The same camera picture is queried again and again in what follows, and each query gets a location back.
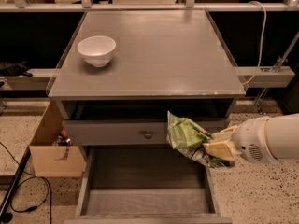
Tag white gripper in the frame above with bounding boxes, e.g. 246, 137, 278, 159
203, 116, 278, 164

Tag green jalapeno chip bag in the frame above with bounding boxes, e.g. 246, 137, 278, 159
166, 111, 235, 168

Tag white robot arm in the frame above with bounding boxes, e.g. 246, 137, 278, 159
204, 114, 299, 163

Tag round metal drawer knob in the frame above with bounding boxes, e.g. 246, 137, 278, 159
144, 130, 152, 139

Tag closed grey top drawer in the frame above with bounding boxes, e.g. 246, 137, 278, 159
63, 119, 167, 146

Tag open grey middle drawer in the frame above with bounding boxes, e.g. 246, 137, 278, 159
64, 145, 233, 224

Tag grey wooden drawer cabinet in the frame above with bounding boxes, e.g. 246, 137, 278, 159
45, 8, 247, 224

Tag white bowl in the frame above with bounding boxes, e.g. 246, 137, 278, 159
77, 35, 116, 67

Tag items inside cardboard box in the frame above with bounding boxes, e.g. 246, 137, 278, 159
52, 129, 72, 146

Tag cardboard box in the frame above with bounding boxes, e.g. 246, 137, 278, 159
29, 102, 85, 177

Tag black object on ledge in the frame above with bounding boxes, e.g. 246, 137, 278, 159
0, 61, 33, 77

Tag white hanging cable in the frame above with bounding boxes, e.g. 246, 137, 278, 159
240, 0, 268, 87

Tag metal railing frame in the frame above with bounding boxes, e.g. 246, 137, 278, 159
0, 0, 299, 12

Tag black floor cable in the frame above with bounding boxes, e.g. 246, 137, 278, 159
0, 141, 53, 224

